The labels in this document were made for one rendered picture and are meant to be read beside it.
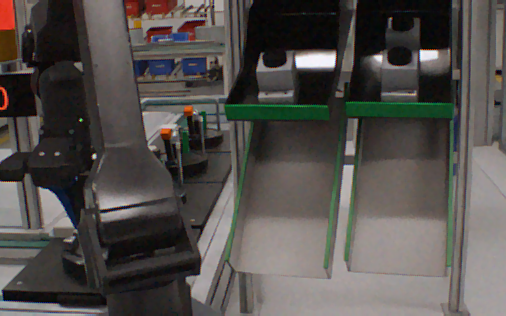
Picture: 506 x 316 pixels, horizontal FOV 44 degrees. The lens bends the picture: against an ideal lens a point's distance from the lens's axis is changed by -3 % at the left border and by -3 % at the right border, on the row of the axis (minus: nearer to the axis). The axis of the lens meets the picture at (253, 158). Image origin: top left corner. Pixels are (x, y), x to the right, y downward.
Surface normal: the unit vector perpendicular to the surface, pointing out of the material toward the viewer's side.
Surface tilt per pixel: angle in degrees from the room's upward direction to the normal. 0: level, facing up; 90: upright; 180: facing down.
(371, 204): 45
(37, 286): 0
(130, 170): 63
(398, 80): 115
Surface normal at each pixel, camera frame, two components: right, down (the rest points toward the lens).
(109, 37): 0.40, -0.08
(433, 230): -0.22, -0.50
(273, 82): -0.15, 0.64
